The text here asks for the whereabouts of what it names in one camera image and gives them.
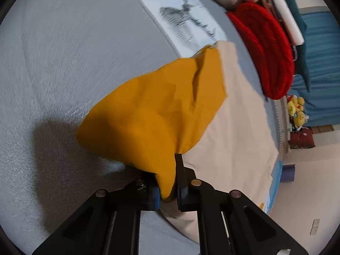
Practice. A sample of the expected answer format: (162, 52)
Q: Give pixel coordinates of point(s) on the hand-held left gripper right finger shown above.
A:
(183, 188)

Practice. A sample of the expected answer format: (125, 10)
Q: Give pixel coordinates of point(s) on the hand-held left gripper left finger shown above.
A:
(156, 198)

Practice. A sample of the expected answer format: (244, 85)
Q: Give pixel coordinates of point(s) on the beige and yellow hooded jacket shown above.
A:
(148, 117)

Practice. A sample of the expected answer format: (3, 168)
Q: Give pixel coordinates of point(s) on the purple bin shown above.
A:
(288, 173)

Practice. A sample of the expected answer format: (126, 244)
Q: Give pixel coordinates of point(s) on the dark red cushion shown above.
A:
(302, 138)

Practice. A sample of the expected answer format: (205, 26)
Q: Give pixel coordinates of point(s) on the yellow plush toy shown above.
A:
(294, 105)
(300, 118)

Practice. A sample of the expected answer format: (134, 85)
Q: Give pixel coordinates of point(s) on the red folded blanket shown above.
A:
(268, 55)

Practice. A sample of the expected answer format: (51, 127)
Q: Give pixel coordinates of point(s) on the grey deer print bed sheet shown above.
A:
(66, 58)

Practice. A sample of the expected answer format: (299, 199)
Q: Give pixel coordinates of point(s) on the blue striped cover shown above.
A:
(322, 58)

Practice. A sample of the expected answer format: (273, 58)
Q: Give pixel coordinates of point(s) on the white roll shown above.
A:
(285, 10)

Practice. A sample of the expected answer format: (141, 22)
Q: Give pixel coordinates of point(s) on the teal cloth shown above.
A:
(293, 8)

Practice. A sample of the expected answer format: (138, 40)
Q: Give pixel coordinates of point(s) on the grey studded bed frame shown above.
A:
(279, 127)

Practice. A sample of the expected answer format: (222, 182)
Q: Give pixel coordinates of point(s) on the white wall socket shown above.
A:
(315, 226)

